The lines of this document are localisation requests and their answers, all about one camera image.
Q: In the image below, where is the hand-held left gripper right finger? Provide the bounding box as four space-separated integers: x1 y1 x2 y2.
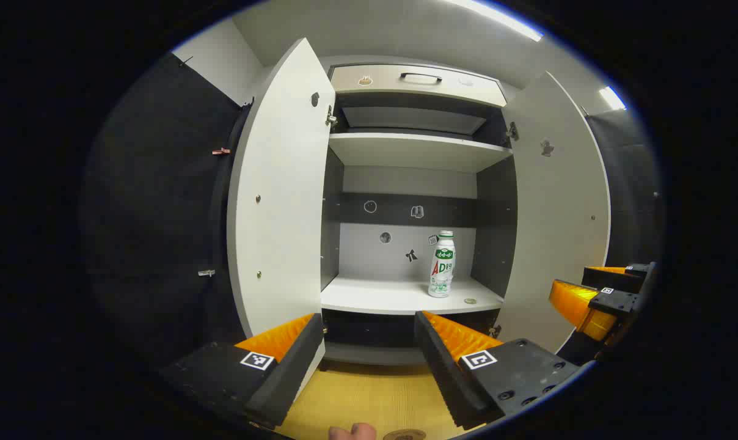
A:
414 310 583 431

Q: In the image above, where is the white cabinet door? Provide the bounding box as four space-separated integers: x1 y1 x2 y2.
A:
496 71 612 356
227 38 337 401

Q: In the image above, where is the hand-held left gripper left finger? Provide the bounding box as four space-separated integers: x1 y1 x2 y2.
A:
160 313 326 430

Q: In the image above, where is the white green-label bottle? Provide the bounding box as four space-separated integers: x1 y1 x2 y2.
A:
428 230 456 298

